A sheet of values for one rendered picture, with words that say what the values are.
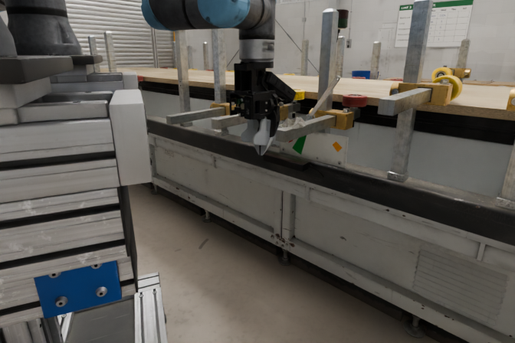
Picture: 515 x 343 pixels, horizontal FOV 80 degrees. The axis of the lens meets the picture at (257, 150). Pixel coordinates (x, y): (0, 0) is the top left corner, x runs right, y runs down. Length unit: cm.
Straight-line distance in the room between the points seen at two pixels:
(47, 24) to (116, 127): 54
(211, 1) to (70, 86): 43
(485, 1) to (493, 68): 134
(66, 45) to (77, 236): 55
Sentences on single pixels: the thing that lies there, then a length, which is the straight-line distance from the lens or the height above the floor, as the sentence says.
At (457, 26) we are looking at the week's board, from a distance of 811.
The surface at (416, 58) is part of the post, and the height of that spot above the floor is 103.
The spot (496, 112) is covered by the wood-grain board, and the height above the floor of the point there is 89.
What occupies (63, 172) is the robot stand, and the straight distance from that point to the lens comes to 36.
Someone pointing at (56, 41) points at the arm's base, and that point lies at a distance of 85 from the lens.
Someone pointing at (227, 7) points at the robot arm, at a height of 111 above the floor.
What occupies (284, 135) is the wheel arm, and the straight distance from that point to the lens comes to 76.
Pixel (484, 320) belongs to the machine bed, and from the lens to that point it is 139.
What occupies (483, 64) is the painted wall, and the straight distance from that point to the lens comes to 806.
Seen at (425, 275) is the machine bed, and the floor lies 27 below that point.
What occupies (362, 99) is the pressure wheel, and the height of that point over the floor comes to 90.
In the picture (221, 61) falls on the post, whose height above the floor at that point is 101.
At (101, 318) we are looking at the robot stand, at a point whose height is 21.
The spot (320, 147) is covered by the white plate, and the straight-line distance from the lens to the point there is 102.
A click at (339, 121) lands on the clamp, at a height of 85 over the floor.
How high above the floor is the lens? 104
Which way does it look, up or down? 17 degrees down
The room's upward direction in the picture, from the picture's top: straight up
